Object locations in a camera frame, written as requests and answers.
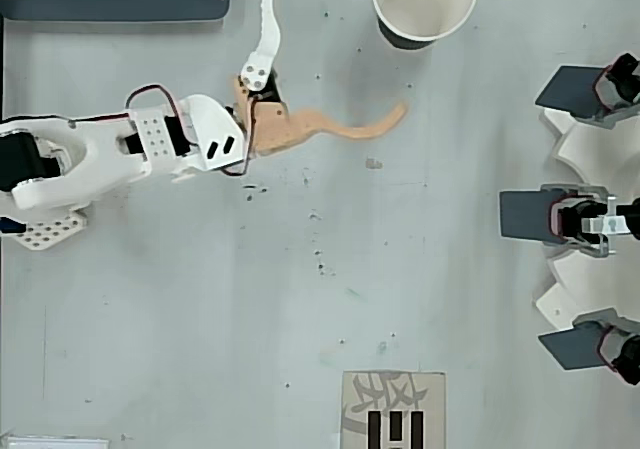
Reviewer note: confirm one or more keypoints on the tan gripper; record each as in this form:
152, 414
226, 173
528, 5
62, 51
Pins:
272, 131

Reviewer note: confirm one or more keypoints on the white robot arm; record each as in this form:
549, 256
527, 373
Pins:
100, 169

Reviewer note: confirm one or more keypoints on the dark grey flap servo module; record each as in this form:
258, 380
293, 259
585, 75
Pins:
575, 346
525, 214
570, 89

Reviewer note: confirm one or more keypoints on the white segmented round stand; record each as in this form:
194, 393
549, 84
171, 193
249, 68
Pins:
600, 154

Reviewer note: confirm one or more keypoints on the grey printed card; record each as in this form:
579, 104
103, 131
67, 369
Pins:
395, 394

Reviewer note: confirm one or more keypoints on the blue base clamp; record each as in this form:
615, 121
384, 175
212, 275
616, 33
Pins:
11, 226

